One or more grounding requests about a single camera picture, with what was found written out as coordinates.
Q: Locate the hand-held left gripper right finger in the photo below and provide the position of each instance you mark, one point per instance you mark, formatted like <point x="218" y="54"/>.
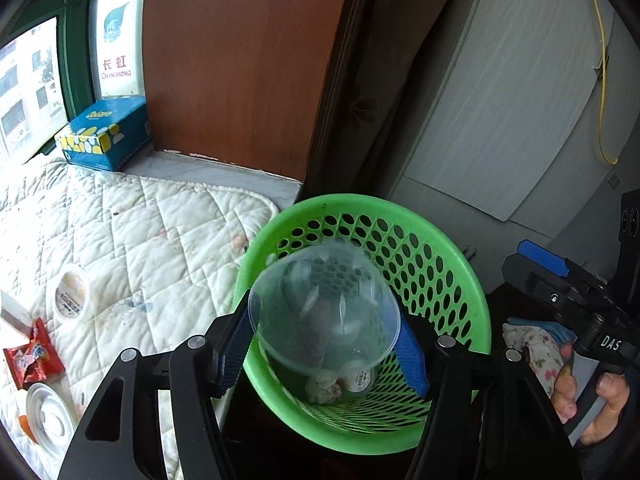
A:
<point x="415" y="365"/>

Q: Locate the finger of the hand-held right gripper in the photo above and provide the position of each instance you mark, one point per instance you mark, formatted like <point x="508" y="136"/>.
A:
<point x="550" y="290"/>
<point x="542" y="259"/>

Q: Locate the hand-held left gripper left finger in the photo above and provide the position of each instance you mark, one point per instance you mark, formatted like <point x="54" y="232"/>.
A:
<point x="232" y="355"/>

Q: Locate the white plastic cup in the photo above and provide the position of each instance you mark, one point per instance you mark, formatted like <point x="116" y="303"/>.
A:
<point x="357" y="377"/>

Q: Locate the green plastic mesh basket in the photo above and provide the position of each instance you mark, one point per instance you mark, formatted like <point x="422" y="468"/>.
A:
<point x="450" y="270"/>

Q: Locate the white tissue ball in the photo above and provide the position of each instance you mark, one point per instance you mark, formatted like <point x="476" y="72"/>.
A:
<point x="322" y="387"/>

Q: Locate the clear plastic bowl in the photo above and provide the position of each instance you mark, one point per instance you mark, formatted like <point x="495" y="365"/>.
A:
<point x="325" y="310"/>

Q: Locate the round white lidded container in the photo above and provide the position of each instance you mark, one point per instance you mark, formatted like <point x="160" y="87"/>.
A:
<point x="70" y="295"/>

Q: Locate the round clear plastic lid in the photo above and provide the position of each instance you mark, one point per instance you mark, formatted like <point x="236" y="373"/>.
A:
<point x="50" y="415"/>

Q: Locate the red snack wrapper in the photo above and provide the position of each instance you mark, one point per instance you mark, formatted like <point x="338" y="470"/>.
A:
<point x="32" y="360"/>

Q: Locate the orange peel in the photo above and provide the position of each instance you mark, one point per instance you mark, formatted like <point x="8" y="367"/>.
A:
<point x="24" y="427"/>

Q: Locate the person's right hand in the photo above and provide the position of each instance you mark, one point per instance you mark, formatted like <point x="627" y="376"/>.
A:
<point x="562" y="390"/>

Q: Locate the floral cloth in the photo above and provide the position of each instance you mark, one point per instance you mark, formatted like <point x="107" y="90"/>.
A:
<point x="535" y="350"/>

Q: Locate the white quilted mat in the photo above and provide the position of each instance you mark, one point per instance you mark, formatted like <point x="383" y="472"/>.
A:
<point x="150" y="220"/>

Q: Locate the white door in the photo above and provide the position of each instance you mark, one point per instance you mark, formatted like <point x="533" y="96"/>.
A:
<point x="500" y="85"/>

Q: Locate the dark brown patterned panel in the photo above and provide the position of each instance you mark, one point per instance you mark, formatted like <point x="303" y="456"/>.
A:
<point x="380" y="60"/>

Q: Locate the blue tissue box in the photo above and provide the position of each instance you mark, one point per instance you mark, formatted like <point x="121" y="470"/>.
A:
<point x="100" y="130"/>

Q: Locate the brown wooden cabinet panel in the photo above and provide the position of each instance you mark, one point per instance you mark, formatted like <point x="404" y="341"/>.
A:
<point x="240" y="60"/>

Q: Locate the white outdoor air conditioner unit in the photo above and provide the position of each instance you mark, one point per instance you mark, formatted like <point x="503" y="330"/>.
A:
<point x="120" y="50"/>

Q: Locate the beige apartment building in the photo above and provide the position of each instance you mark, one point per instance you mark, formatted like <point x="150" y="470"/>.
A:
<point x="20" y="90"/>

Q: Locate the green window frame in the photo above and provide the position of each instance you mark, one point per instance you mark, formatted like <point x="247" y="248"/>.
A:
<point x="75" y="60"/>

